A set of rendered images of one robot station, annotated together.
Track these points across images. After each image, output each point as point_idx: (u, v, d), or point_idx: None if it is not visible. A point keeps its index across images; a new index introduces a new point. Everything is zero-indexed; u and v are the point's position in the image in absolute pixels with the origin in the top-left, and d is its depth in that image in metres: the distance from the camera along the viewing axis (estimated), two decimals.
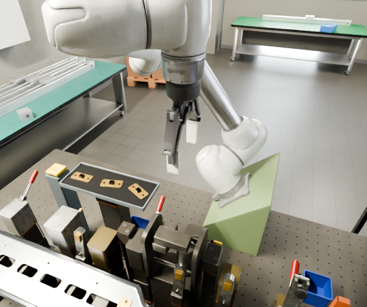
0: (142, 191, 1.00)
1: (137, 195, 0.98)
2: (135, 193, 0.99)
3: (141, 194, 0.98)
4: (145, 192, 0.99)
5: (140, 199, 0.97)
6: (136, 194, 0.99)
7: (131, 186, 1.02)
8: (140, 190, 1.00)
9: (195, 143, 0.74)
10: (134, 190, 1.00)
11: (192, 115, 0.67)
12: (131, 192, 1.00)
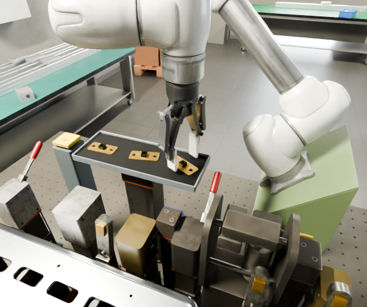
0: (188, 165, 0.72)
1: (183, 170, 0.70)
2: (179, 167, 0.71)
3: (188, 169, 0.70)
4: (193, 167, 0.71)
5: (188, 175, 0.69)
6: (181, 169, 0.70)
7: None
8: (186, 164, 0.71)
9: (195, 156, 0.72)
10: (178, 164, 0.72)
11: (193, 123, 0.66)
12: None
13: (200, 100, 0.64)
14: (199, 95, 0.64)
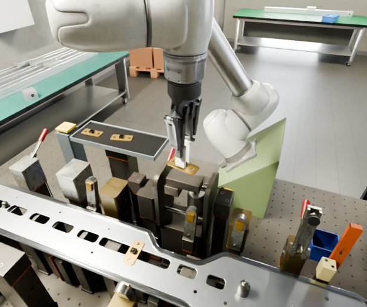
0: (188, 164, 0.72)
1: (185, 170, 0.70)
2: (181, 169, 0.70)
3: (190, 169, 0.70)
4: (194, 165, 0.71)
5: (191, 175, 0.69)
6: (182, 169, 0.70)
7: (171, 161, 0.73)
8: (187, 164, 0.71)
9: (188, 162, 0.71)
10: (178, 165, 0.71)
11: (188, 126, 0.65)
12: (174, 167, 0.71)
13: (196, 102, 0.65)
14: None
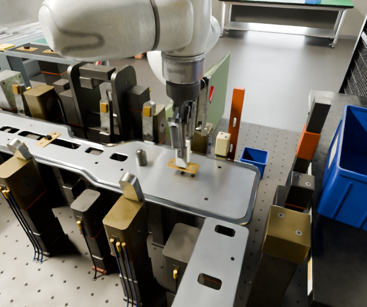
0: (188, 164, 0.72)
1: (187, 170, 0.70)
2: (182, 169, 0.70)
3: (191, 167, 0.71)
4: (194, 164, 0.72)
5: (194, 173, 0.69)
6: (184, 169, 0.70)
7: (170, 162, 0.72)
8: (187, 163, 0.72)
9: (188, 161, 0.71)
10: (178, 166, 0.71)
11: (187, 125, 0.65)
12: (175, 169, 0.71)
13: (192, 100, 0.65)
14: None
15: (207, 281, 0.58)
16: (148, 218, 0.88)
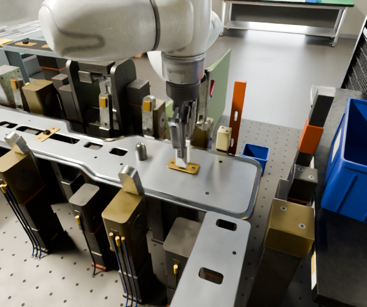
0: (188, 164, 0.72)
1: (187, 170, 0.70)
2: (182, 169, 0.70)
3: (191, 167, 0.71)
4: (194, 164, 0.72)
5: (194, 173, 0.69)
6: (184, 169, 0.70)
7: (170, 162, 0.72)
8: (187, 163, 0.72)
9: (188, 161, 0.71)
10: (178, 166, 0.71)
11: (187, 125, 0.65)
12: (175, 169, 0.71)
13: (192, 100, 0.65)
14: None
15: (208, 276, 0.57)
16: (148, 214, 0.87)
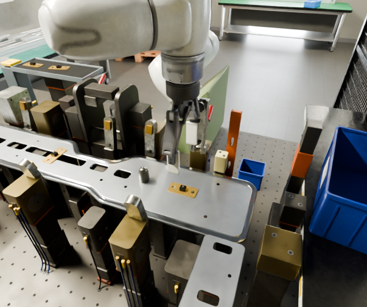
0: (188, 188, 0.78)
1: (186, 194, 0.76)
2: (181, 193, 0.76)
3: (190, 192, 0.76)
4: (193, 188, 0.78)
5: (193, 198, 0.75)
6: (184, 193, 0.76)
7: (171, 187, 0.78)
8: (186, 187, 0.77)
9: (195, 144, 0.74)
10: (178, 190, 0.77)
11: (192, 116, 0.67)
12: (175, 193, 0.76)
13: None
14: None
15: (206, 295, 0.62)
16: (150, 231, 0.92)
